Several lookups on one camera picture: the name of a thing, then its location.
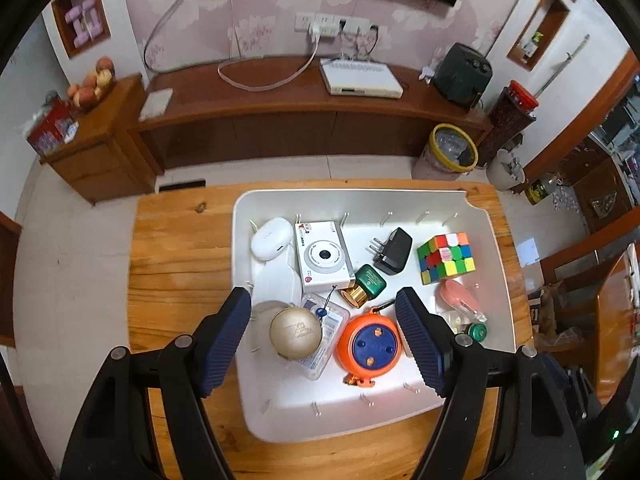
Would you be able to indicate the small green glass bottle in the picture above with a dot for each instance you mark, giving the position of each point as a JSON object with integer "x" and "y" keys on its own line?
{"x": 477, "y": 332}

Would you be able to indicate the small clear yellowish packet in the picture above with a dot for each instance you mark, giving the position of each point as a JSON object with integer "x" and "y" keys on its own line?
{"x": 452, "y": 321}

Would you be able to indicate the wooden side cabinet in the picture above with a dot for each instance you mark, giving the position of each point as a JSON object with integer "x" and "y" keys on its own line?
{"x": 100, "y": 160}

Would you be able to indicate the white plugged power adapter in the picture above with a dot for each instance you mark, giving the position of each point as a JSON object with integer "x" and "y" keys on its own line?
{"x": 316, "y": 34}

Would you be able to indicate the small white figurine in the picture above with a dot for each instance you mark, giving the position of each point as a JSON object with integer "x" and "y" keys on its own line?
{"x": 430, "y": 67}

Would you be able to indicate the long wooden television cabinet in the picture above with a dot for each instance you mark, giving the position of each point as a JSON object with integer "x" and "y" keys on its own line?
{"x": 280, "y": 120}

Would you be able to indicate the white wall socket row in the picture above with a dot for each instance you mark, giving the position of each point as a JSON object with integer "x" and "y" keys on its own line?
{"x": 305, "y": 22}

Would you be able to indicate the black charger plug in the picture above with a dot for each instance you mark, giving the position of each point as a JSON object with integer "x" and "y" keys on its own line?
{"x": 392, "y": 252}

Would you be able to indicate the cardboard box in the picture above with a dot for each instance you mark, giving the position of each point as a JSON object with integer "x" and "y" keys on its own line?
{"x": 545, "y": 315}

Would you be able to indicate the brown wooden door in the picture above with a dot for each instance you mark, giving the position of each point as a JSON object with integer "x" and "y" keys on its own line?
{"x": 7, "y": 280}

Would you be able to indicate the white egg-shaped earbud case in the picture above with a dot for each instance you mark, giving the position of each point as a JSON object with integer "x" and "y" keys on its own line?
{"x": 270, "y": 240}

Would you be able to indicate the white paper sheet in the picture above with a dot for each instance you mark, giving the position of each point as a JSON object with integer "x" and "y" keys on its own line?
{"x": 155, "y": 105}

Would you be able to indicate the white bucket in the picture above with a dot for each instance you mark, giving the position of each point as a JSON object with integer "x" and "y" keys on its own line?
{"x": 505, "y": 175}

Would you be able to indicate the pile of peaches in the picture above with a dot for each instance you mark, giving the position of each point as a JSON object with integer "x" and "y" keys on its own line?
{"x": 90, "y": 90}

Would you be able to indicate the red tissue box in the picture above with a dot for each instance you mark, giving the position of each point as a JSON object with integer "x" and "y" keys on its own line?
{"x": 47, "y": 132}

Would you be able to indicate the clear plastic labelled box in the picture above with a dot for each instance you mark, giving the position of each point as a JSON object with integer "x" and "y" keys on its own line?
{"x": 325, "y": 345}

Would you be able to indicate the white plastic scraper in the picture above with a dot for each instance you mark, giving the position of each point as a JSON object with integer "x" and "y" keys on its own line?
{"x": 280, "y": 280}

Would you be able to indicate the white toy camera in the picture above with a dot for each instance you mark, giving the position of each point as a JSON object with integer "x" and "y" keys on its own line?
{"x": 325, "y": 257}

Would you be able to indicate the white set-top box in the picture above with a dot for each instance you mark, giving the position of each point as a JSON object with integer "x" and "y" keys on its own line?
{"x": 360, "y": 80}

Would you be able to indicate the metal sword on wall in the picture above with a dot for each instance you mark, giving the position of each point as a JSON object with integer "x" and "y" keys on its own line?
{"x": 562, "y": 67}

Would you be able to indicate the dark green air fryer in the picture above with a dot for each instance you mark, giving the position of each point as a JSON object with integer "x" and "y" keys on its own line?
{"x": 460, "y": 77}

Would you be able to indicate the small blue white card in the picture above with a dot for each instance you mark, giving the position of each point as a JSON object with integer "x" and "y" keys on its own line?
{"x": 71, "y": 131}

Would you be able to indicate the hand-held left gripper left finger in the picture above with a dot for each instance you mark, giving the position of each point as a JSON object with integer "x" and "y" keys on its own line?
{"x": 227, "y": 340}

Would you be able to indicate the small bottles in niche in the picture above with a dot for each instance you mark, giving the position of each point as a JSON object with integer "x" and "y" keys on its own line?
{"x": 532, "y": 45}

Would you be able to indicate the wooden chair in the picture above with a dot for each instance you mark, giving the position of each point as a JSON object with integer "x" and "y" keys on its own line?
{"x": 610, "y": 320}

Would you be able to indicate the white plastic tray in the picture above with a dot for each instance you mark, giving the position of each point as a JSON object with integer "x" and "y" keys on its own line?
{"x": 300, "y": 405}

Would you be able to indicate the multicoloured puzzle cube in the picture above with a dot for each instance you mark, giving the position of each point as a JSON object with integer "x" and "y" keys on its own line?
{"x": 445, "y": 260}

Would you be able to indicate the dark jar with red lid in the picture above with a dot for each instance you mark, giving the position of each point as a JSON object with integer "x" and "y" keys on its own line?
{"x": 510, "y": 120}

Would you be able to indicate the green perfume bottle gold cap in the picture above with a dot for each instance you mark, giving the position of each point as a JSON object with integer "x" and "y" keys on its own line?
{"x": 367, "y": 285}

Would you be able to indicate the yellow-labelled oil bottle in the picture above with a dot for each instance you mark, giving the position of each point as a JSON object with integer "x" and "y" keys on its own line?
{"x": 540, "y": 191}

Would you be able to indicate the pink oval case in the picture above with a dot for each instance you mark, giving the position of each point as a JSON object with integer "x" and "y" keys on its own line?
{"x": 460, "y": 297}

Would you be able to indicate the yellow-rimmed trash bin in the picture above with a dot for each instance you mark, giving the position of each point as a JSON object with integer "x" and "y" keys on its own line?
{"x": 440, "y": 160}

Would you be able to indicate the beige ball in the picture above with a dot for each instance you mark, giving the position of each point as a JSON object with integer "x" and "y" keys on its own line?
{"x": 295, "y": 334}

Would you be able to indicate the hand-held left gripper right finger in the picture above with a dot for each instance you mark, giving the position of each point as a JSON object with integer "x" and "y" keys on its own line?
{"x": 422, "y": 340}

